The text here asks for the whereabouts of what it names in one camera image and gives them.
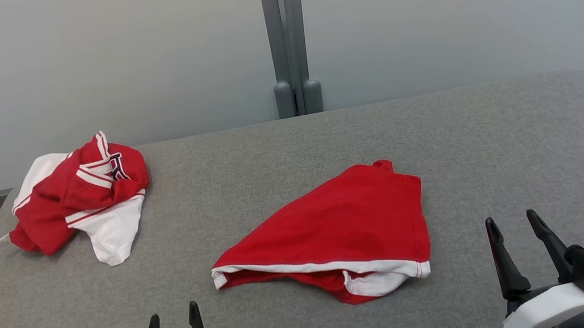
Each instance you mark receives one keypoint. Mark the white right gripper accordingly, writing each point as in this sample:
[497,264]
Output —
[548,308]

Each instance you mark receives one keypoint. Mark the red shorts with white trim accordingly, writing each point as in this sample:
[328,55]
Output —
[356,223]

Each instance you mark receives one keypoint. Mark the red and white basketball jersey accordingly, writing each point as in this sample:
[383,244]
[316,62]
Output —
[60,206]

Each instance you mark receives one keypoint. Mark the grey metal double post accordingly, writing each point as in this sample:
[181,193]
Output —
[285,29]

